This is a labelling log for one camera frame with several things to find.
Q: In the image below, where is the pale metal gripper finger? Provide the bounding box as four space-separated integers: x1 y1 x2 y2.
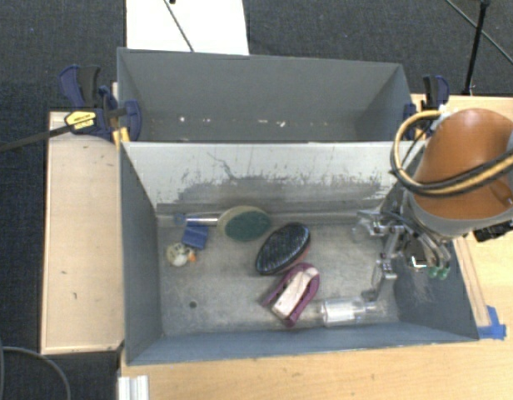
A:
350 209 386 242
361 259 398 302

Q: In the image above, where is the clear plastic bottle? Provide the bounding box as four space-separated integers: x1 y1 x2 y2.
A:
313 297 387 328

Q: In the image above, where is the black oval brush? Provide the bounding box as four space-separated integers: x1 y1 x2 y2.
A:
254 222 312 277

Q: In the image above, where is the grey metal bin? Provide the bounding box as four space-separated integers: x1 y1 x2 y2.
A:
116 47 481 367

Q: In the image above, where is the small white toy duck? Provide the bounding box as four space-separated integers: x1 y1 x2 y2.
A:
165 242 197 268

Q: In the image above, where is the pale wood board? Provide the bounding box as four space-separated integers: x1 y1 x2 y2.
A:
39 110 127 356

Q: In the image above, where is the black cylinder on white bracket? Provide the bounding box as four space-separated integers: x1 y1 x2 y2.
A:
472 219 513 243

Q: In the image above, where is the green round scrubber with handle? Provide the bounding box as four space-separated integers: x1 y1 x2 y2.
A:
172 205 273 243

